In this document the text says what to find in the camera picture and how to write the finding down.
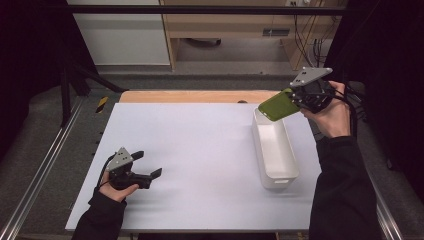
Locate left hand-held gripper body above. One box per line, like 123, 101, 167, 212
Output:
105, 146, 153, 191

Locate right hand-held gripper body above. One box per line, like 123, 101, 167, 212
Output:
287, 66, 337, 114

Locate green phone case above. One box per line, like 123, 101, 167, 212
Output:
257, 87, 302, 123

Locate white plastic storage basket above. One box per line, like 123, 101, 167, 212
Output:
251, 107, 300, 191

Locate person's left hand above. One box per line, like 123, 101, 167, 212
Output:
98, 169, 140, 204

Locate person's right hand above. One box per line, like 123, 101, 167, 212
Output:
299, 80, 353, 140

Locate yellow black striped marker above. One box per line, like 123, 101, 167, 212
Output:
95, 96, 110, 115

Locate black metal stand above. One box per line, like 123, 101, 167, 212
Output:
59, 61, 130, 128

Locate wooden desk furniture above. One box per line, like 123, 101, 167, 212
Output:
159, 0, 348, 71

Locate white cabinet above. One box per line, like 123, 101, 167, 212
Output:
66, 0, 171, 66

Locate black metal crossbar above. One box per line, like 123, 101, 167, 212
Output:
42, 4, 348, 16

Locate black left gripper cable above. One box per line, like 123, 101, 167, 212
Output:
95, 155, 117, 192

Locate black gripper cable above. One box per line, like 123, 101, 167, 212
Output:
328, 81, 368, 141
95, 155, 117, 192

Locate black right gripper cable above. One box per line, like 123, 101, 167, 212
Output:
328, 81, 368, 141

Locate hanging black cables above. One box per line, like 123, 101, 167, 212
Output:
292, 13, 336, 69

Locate aluminium rail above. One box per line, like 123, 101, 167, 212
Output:
365, 171, 405, 240
0, 95, 87, 240

